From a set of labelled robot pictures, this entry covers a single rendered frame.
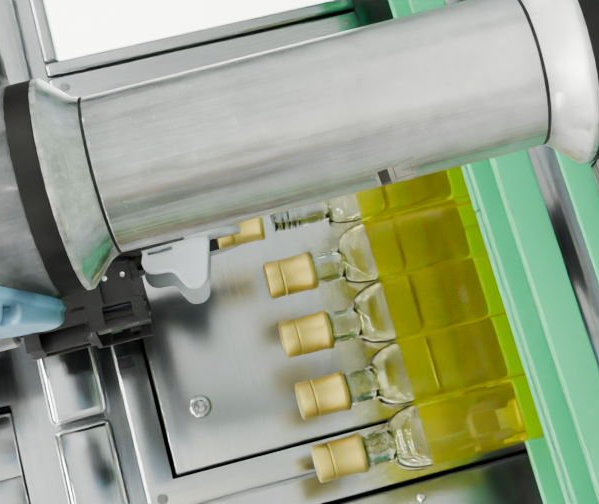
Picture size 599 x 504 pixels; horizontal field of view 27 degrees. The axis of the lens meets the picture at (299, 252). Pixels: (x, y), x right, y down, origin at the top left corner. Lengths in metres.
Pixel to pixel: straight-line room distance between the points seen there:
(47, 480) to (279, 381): 0.25
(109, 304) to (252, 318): 0.21
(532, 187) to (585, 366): 0.15
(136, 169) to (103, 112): 0.04
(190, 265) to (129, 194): 0.49
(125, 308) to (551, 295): 0.37
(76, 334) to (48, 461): 0.19
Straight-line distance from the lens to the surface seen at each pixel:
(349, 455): 1.12
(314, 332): 1.13
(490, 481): 1.31
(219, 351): 1.27
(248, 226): 1.15
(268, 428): 1.26
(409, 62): 0.65
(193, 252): 1.13
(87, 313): 1.12
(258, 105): 0.64
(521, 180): 1.06
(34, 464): 1.29
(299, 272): 1.14
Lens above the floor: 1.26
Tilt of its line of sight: 7 degrees down
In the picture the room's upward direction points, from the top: 104 degrees counter-clockwise
